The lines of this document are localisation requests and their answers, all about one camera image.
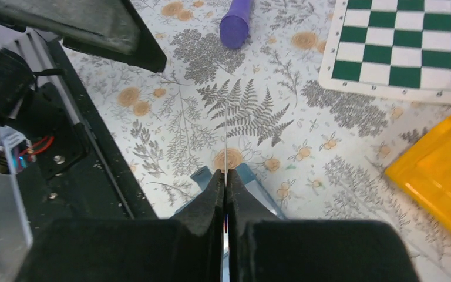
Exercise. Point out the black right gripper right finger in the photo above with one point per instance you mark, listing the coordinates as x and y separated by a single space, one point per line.
264 247

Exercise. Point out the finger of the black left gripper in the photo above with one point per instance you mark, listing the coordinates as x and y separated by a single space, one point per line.
110 29

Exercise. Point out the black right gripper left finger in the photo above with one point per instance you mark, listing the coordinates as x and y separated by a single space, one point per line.
188 246

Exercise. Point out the blue leather card holder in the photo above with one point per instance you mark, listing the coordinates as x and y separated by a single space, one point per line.
203 176

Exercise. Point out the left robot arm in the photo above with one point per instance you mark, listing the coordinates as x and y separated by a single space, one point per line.
31 109

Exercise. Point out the floral patterned table mat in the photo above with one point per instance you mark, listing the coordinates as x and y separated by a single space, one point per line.
318 153

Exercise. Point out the yellow plastic bin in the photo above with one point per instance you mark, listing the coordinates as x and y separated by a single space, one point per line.
424 172

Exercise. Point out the green white chessboard mat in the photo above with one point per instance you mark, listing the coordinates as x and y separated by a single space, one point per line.
390 49

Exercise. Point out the purple cylindrical handle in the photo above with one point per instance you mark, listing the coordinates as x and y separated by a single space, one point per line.
234 26

